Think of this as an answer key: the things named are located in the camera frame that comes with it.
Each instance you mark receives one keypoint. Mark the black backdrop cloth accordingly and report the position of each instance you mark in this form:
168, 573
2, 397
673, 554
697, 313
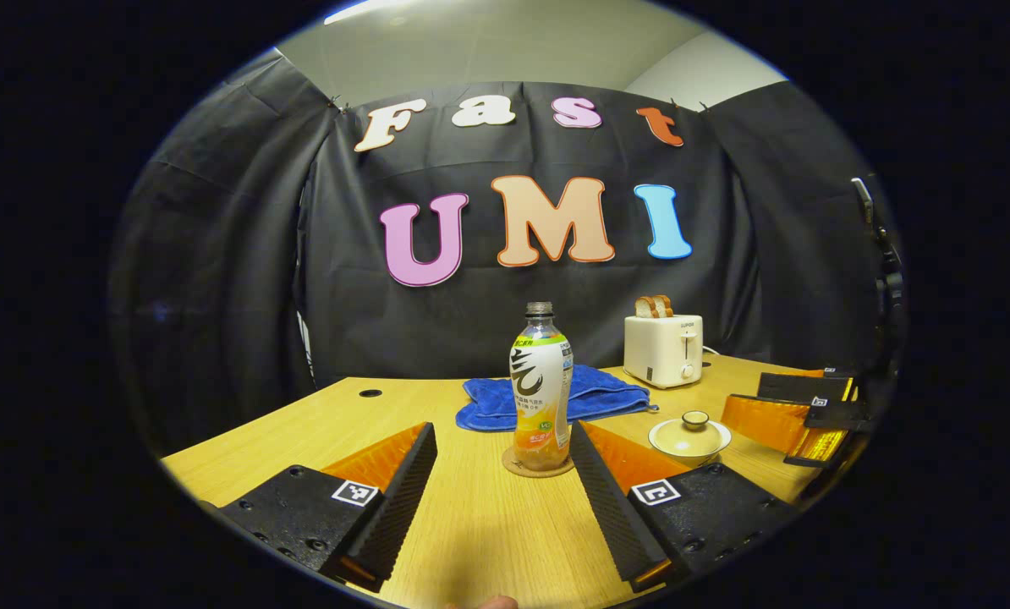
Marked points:
471, 321

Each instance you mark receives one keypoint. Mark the toast bread slice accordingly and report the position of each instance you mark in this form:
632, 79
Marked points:
666, 306
644, 308

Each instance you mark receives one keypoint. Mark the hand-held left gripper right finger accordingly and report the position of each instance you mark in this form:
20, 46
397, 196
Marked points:
611, 507

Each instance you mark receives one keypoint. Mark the white teacup lid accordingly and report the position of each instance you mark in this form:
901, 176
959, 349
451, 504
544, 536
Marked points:
691, 430

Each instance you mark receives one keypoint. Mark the white toaster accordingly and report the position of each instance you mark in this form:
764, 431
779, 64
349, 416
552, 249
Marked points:
661, 351

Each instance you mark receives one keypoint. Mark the round brown coaster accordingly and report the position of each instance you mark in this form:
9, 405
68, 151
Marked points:
513, 468

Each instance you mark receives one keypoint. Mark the blue towel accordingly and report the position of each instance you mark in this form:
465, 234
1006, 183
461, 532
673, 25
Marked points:
606, 393

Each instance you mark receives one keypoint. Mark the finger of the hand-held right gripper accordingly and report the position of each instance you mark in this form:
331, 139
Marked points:
839, 416
767, 419

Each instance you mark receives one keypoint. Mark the white teacup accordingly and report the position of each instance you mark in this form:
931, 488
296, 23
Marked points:
691, 454

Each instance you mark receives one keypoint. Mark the clear labelled water bottle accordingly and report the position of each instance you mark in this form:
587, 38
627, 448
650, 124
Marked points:
540, 389

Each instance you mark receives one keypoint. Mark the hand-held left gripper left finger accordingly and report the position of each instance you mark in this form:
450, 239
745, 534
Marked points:
399, 507

